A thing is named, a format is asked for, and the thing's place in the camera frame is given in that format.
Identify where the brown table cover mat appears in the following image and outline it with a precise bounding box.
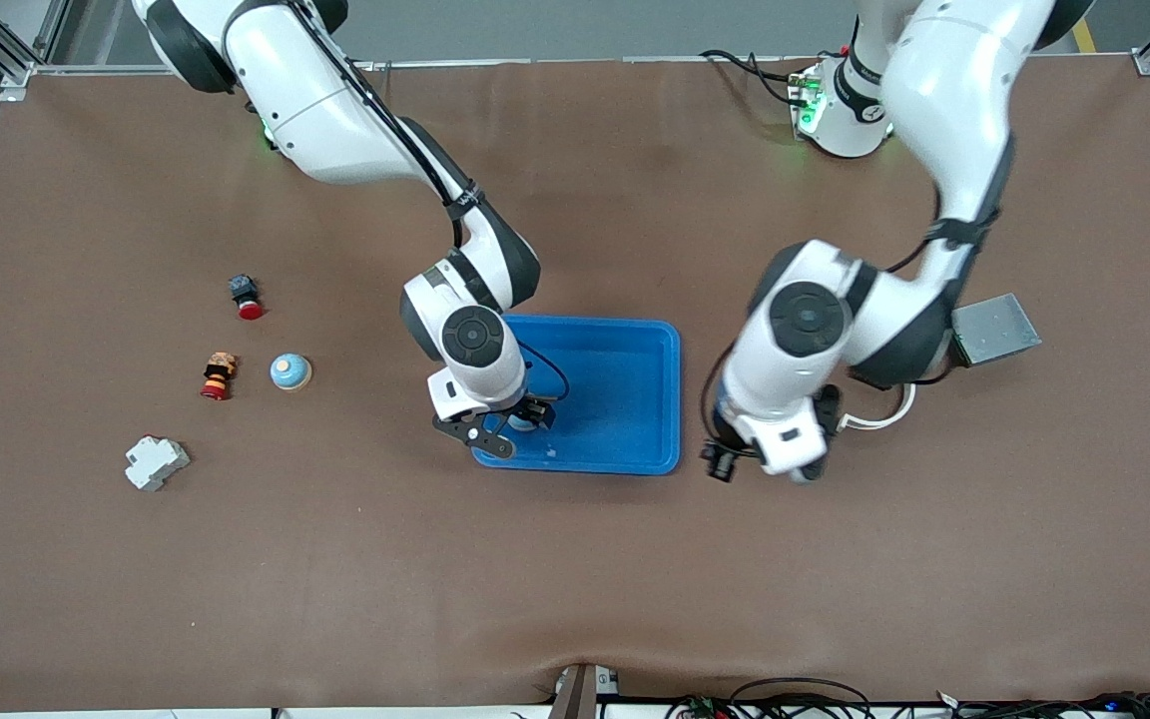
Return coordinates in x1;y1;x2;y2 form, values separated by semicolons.
0;55;1150;712

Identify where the grey metal box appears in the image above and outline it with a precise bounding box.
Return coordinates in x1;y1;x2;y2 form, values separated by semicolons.
951;293;1043;368

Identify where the white curved plastic bracket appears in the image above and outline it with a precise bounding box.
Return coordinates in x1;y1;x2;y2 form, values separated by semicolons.
838;383;918;433

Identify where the black looped cable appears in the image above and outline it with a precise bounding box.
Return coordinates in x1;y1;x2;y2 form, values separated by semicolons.
730;676;875;719

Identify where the black switch with red cap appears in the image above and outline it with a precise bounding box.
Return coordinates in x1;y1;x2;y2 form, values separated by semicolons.
228;275;266;322

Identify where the black cable bundle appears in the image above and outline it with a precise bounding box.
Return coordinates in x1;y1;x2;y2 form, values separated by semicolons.
934;689;1150;719

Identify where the white circuit breaker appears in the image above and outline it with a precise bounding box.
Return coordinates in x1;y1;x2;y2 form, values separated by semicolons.
125;435;192;493

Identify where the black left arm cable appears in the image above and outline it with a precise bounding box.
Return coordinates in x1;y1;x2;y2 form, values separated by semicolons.
699;180;945;450

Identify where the blue plastic tray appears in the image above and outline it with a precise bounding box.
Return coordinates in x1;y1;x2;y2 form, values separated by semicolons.
470;315;683;476

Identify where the metal table edge bracket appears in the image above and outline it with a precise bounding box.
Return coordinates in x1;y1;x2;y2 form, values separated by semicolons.
547;663;622;719

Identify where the black arm base cable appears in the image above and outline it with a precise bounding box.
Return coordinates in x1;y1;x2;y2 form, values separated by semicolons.
700;48;816;109

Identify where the orange switch with red cap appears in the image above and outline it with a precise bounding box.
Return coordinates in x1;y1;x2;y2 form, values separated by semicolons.
200;352;240;401

